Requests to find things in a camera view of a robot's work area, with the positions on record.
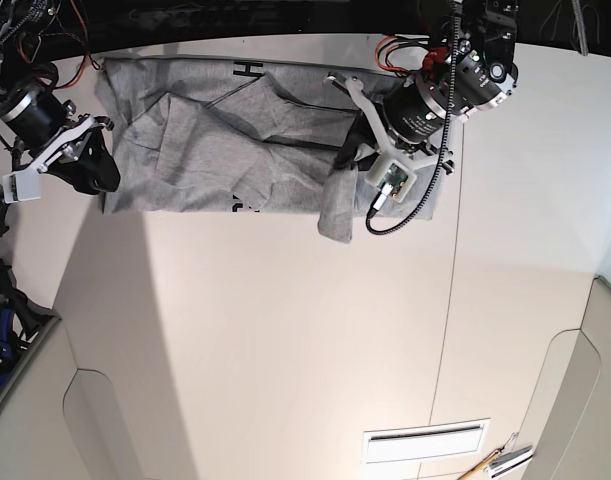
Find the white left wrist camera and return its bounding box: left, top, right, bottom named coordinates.
left=327, top=72, right=454, bottom=218

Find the white vent grille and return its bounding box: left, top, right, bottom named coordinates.
left=362, top=418, right=491, bottom=464

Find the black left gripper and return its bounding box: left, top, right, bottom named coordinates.
left=333, top=42, right=518, bottom=170

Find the wooden stick tool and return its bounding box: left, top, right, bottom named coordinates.
left=458, top=432, right=518, bottom=480

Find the black braided camera cable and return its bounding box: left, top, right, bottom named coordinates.
left=364, top=0, right=466, bottom=236

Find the blue black equipment pile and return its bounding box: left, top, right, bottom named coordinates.
left=0, top=259, right=55, bottom=392

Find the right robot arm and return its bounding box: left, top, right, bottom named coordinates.
left=0, top=1, right=121, bottom=204

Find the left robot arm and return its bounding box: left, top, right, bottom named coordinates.
left=372, top=1, right=519, bottom=156

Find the grey T-shirt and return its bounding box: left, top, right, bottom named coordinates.
left=94, top=55, right=441, bottom=245

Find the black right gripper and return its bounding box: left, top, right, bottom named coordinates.
left=0, top=84, right=121, bottom=195

